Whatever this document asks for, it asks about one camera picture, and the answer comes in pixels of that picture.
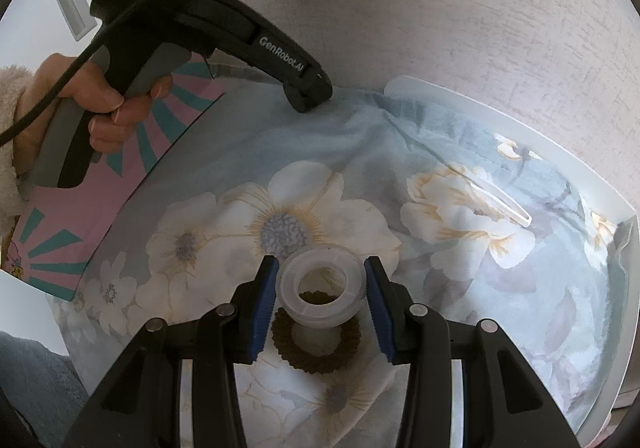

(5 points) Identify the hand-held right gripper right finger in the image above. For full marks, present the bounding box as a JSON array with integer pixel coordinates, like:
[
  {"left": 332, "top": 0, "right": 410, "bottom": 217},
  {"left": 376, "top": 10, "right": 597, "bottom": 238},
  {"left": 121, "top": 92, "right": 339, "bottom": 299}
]
[{"left": 363, "top": 255, "right": 581, "bottom": 448}]

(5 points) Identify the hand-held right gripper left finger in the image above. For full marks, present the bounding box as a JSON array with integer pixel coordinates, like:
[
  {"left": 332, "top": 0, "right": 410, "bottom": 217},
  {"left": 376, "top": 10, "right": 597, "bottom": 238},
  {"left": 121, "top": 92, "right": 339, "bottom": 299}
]
[{"left": 62, "top": 255, "right": 281, "bottom": 448}]

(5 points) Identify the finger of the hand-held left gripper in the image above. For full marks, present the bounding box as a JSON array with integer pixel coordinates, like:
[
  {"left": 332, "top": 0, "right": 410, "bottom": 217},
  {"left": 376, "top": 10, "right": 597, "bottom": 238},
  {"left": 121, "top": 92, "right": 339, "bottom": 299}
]
[{"left": 281, "top": 66, "right": 334, "bottom": 113}]

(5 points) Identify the clear tape roll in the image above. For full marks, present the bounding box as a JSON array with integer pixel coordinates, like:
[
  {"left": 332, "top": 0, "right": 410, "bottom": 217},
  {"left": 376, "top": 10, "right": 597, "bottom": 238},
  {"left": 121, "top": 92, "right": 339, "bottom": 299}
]
[{"left": 278, "top": 245, "right": 364, "bottom": 329}]

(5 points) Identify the person's left forearm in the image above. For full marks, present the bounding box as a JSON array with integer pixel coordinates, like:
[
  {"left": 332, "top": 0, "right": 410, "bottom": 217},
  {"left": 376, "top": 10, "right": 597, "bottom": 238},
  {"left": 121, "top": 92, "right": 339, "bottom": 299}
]
[{"left": 0, "top": 65, "right": 37, "bottom": 251}]

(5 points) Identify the person's left hand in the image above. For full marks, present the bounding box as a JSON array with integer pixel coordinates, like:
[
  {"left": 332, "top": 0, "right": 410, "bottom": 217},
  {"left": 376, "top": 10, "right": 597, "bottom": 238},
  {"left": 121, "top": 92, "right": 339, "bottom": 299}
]
[{"left": 20, "top": 52, "right": 174, "bottom": 155}]

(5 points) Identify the brown hair scrunchie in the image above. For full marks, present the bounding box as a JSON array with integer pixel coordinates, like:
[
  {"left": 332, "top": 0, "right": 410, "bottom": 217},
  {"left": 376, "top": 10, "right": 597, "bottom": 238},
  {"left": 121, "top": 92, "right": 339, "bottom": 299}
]
[{"left": 271, "top": 290, "right": 362, "bottom": 375}]

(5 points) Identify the floral light blue cloth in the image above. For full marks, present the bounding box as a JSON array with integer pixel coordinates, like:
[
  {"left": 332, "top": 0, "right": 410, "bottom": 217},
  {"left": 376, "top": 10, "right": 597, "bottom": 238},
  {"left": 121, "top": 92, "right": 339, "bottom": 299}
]
[{"left": 45, "top": 62, "right": 637, "bottom": 448}]

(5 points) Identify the white door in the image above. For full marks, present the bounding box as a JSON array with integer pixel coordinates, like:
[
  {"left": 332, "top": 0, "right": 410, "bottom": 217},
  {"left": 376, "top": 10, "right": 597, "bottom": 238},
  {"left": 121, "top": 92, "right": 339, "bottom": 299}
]
[{"left": 0, "top": 0, "right": 123, "bottom": 74}]

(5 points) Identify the clear plastic stick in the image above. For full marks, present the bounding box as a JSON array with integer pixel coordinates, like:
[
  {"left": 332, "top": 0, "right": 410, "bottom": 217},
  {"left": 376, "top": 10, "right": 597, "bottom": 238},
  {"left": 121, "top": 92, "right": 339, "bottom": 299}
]
[{"left": 469, "top": 177, "right": 535, "bottom": 229}]

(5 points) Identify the white tray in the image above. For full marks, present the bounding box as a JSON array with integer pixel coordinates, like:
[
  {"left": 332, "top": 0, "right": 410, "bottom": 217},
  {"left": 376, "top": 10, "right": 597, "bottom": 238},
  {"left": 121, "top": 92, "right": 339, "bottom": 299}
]
[{"left": 384, "top": 74, "right": 640, "bottom": 440}]

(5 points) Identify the pink teal striped bag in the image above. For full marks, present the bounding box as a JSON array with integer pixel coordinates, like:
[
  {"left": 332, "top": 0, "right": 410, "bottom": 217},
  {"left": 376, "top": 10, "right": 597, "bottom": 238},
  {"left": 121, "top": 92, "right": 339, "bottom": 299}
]
[{"left": 0, "top": 58, "right": 226, "bottom": 301}]

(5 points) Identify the grey fleece clothing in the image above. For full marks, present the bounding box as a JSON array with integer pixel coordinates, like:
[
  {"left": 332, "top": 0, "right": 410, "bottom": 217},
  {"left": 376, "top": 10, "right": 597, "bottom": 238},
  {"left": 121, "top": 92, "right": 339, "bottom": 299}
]
[{"left": 0, "top": 329, "right": 92, "bottom": 448}]

